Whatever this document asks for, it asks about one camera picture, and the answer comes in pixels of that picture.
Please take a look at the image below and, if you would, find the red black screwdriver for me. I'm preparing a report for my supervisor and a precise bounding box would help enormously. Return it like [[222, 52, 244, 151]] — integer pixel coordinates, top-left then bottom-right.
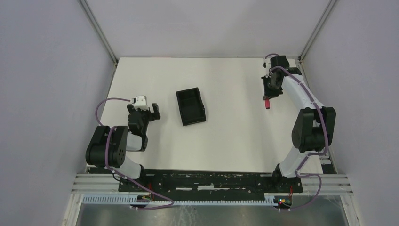
[[264, 98, 271, 110]]

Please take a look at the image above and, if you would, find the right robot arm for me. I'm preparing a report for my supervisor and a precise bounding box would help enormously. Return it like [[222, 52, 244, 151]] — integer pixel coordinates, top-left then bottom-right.
[[261, 53, 336, 192]]

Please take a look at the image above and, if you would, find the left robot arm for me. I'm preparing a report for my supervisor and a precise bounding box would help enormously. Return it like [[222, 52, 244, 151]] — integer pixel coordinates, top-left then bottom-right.
[[85, 103, 160, 192]]

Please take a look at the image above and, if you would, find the black plastic bin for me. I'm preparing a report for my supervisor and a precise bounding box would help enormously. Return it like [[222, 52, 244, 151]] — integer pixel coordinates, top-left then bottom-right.
[[176, 87, 207, 126]]

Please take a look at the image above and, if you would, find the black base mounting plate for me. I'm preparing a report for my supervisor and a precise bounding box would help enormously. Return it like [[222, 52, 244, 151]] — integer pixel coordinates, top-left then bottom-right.
[[137, 169, 303, 202]]

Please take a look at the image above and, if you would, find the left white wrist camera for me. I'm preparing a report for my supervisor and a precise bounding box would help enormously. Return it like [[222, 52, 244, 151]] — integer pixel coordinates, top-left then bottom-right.
[[130, 96, 149, 111]]

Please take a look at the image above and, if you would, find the white slotted cable duct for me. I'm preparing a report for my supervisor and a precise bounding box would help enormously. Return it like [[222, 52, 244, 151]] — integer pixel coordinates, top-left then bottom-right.
[[82, 194, 278, 207]]

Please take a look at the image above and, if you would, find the right aluminium corner post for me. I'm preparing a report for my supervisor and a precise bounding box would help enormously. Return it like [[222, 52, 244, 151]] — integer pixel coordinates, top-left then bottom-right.
[[298, 0, 338, 62]]

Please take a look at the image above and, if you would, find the aluminium corner post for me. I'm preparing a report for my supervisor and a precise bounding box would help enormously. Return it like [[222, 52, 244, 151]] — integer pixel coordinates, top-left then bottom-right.
[[77, 0, 119, 67], [298, 0, 338, 62]]

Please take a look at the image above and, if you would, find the right aluminium side rail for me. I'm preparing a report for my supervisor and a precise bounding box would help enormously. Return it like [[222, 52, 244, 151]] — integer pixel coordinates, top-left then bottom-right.
[[295, 56, 337, 174]]

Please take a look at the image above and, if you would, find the left aluminium corner post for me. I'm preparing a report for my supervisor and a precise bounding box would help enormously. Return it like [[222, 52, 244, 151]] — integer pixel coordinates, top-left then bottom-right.
[[77, 0, 119, 67]]

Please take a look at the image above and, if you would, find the aluminium front frame rail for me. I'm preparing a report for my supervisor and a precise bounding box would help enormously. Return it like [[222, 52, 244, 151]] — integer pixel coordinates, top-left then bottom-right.
[[71, 174, 354, 196]]

